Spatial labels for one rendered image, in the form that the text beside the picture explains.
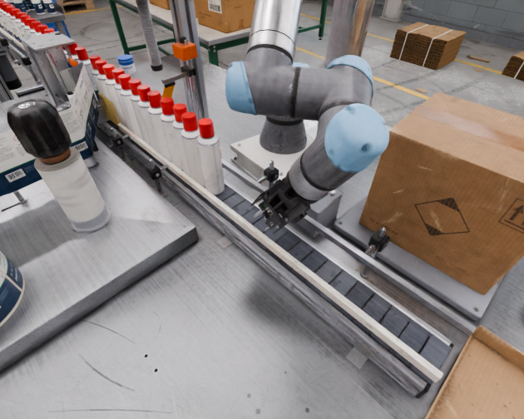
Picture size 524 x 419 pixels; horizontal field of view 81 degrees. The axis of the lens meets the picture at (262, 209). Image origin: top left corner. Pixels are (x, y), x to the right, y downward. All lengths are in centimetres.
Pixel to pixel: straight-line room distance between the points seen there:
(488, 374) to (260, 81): 64
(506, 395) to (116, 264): 77
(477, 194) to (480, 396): 35
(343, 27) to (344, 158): 45
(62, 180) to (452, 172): 75
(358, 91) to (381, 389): 50
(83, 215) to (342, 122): 61
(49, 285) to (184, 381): 34
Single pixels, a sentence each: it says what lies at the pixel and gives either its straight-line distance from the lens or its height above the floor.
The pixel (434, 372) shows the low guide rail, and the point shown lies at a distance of 61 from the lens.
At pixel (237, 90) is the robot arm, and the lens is 49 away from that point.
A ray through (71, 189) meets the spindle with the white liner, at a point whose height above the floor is 101.
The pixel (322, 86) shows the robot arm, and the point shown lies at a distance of 48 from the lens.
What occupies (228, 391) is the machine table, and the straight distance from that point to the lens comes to 63.
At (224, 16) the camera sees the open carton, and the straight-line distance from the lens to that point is 247.
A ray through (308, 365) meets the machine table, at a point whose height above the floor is 83.
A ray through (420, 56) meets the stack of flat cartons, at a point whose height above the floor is 10.
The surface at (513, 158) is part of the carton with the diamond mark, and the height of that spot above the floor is 112.
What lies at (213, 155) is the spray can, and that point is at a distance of 75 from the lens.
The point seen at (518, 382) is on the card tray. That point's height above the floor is 83.
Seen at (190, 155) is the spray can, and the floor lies 99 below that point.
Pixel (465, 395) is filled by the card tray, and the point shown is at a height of 83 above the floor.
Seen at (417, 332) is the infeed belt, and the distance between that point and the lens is 67.
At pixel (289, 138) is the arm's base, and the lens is 94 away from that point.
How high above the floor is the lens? 143
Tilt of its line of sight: 45 degrees down
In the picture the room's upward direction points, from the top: straight up
